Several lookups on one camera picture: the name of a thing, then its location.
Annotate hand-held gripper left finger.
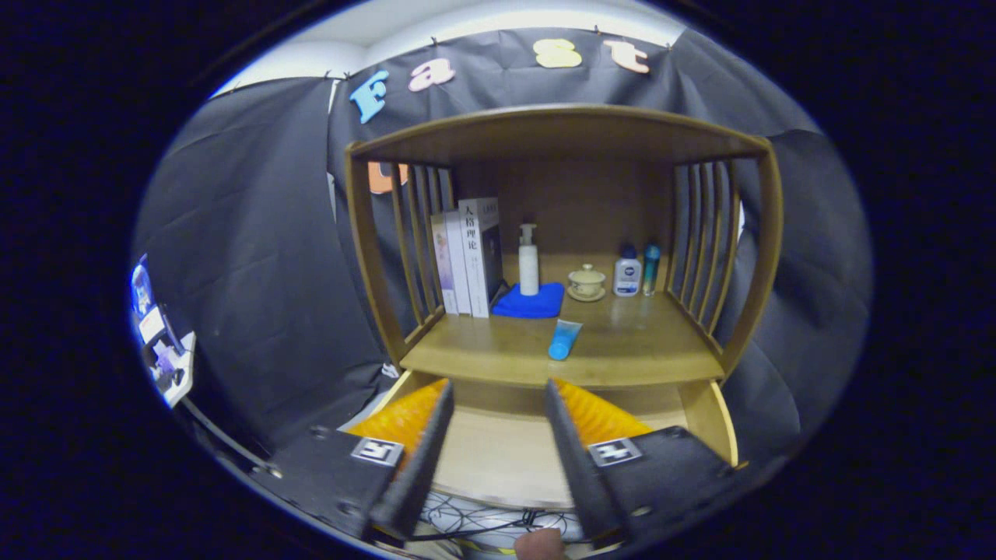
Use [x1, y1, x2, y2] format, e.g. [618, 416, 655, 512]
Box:
[257, 379, 456, 541]

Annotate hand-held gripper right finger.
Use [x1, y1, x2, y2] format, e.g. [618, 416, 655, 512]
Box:
[543, 379, 740, 545]

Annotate light blue tube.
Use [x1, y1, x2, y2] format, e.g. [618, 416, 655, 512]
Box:
[547, 319, 584, 362]

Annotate wooden countertop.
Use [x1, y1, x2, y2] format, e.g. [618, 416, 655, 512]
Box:
[399, 288, 726, 388]

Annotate wooden cabinet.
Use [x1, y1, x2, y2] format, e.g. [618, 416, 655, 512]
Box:
[345, 103, 784, 390]

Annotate blue cloth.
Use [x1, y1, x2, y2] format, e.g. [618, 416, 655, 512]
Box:
[492, 282, 566, 320]

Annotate beige lidded ceramic cup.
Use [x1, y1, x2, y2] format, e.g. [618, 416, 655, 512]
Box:
[566, 264, 607, 303]

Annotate white lotion bottle blue cap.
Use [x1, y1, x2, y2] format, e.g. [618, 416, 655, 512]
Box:
[613, 243, 643, 298]

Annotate white pump bottle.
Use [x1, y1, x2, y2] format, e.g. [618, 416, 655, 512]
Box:
[518, 224, 540, 297]

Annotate pale pink book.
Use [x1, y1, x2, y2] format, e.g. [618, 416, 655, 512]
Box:
[430, 212, 460, 315]

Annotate thin white book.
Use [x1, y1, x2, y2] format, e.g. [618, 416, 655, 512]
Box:
[444, 208, 473, 316]

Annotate large white book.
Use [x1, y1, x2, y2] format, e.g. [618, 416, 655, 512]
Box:
[458, 197, 505, 319]

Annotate black backdrop cloth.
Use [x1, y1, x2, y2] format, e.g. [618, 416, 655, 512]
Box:
[132, 27, 872, 467]

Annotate tangle of black cables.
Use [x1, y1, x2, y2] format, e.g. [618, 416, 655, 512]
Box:
[420, 494, 584, 545]

